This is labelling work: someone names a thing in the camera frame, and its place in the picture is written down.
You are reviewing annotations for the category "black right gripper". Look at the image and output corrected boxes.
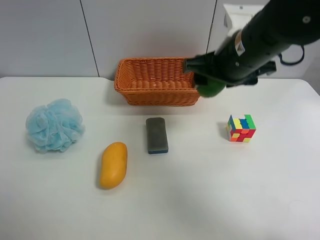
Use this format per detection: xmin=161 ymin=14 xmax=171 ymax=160
xmin=184 ymin=29 xmax=277 ymax=88

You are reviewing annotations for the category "green lemon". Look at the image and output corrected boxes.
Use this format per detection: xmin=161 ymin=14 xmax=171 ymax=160
xmin=196 ymin=78 xmax=226 ymax=98

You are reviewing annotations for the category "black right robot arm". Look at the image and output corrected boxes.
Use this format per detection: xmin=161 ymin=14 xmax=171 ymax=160
xmin=194 ymin=0 xmax=320 ymax=87

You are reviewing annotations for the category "orange wicker basket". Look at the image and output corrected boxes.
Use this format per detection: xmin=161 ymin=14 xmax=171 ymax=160
xmin=114 ymin=57 xmax=200 ymax=107

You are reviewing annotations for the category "multicolour puzzle cube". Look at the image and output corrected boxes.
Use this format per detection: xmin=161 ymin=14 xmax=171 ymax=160
xmin=226 ymin=114 xmax=257 ymax=143

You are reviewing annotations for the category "grey blackboard eraser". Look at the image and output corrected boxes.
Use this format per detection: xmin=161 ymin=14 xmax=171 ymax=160
xmin=145 ymin=117 xmax=169 ymax=155

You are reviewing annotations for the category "yellow mango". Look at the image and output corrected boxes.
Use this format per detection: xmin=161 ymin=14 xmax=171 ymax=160
xmin=98 ymin=142 xmax=128 ymax=190

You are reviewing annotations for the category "blue mesh bath sponge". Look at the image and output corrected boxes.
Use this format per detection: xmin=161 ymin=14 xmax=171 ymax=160
xmin=25 ymin=98 xmax=85 ymax=153

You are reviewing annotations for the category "white box on wall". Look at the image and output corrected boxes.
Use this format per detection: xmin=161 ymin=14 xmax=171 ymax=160
xmin=223 ymin=3 xmax=264 ymax=37

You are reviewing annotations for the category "black cable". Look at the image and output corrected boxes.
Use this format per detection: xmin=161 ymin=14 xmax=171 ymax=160
xmin=278 ymin=43 xmax=306 ymax=66

